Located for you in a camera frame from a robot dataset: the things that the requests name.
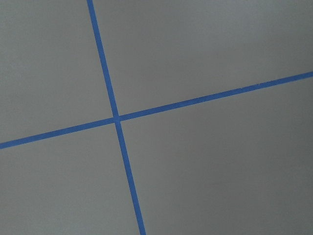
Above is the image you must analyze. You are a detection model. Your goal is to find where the crossing blue tape strip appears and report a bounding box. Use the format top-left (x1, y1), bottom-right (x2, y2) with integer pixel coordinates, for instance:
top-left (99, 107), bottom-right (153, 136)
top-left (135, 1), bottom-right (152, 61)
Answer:
top-left (87, 0), bottom-right (146, 235)

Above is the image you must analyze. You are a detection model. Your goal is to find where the long blue tape strip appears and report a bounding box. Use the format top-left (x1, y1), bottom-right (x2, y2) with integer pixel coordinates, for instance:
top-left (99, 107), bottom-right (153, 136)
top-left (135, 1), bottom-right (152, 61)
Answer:
top-left (0, 71), bottom-right (313, 149)

